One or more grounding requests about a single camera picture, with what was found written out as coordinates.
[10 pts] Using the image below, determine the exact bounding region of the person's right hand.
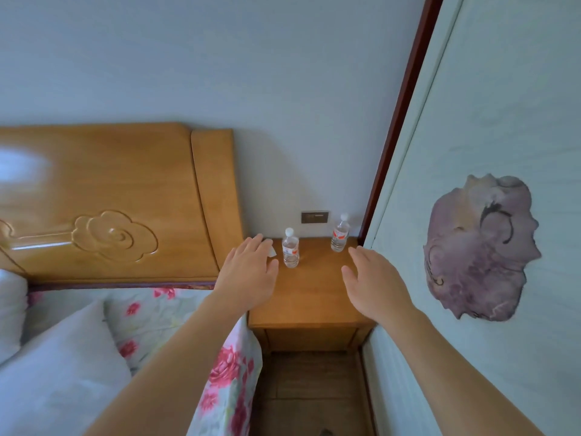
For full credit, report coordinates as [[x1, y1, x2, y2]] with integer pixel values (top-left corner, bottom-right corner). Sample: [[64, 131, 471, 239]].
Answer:
[[341, 246, 416, 325]]

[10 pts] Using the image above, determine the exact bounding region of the floral bed sheet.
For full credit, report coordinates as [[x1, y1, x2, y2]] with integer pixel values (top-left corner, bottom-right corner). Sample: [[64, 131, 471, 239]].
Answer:
[[25, 287, 264, 436]]

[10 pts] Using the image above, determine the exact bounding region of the carved wooden headboard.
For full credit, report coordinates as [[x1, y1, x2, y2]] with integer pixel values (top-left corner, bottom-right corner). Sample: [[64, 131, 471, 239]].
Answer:
[[0, 122, 246, 286]]

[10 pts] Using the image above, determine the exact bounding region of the purple flower decal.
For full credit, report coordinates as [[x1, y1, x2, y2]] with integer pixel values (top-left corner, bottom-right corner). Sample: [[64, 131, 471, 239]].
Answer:
[[423, 173, 542, 322]]

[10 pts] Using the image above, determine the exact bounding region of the wooden nightstand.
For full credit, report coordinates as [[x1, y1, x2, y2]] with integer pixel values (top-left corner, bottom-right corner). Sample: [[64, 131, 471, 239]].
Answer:
[[247, 237, 377, 355]]

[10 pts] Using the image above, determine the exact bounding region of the person's left forearm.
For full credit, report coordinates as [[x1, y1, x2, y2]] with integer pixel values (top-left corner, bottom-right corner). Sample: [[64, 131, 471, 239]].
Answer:
[[84, 292, 249, 436]]

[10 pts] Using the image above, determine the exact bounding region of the dark red wooden trim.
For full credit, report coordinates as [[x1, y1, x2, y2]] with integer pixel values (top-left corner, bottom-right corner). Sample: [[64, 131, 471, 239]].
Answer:
[[359, 0, 445, 246]]

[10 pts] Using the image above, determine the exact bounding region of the clear water bottle red label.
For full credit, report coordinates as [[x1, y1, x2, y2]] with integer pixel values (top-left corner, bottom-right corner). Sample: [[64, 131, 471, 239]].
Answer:
[[282, 228, 300, 269], [330, 213, 350, 253]]

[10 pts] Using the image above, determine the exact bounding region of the person's right forearm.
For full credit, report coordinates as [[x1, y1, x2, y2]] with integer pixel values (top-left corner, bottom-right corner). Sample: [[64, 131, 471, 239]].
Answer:
[[378, 304, 545, 436]]

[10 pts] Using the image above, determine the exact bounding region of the person's left hand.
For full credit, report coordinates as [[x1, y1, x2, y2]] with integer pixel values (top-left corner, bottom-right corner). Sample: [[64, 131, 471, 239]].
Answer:
[[212, 234, 280, 316]]

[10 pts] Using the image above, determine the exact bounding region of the large white pillow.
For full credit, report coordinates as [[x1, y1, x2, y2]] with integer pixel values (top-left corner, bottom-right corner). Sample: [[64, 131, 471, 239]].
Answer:
[[0, 299, 133, 436]]

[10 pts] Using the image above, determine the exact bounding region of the small white pillow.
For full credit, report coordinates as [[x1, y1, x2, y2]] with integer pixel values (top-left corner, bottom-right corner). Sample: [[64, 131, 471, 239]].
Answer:
[[0, 269, 29, 365]]

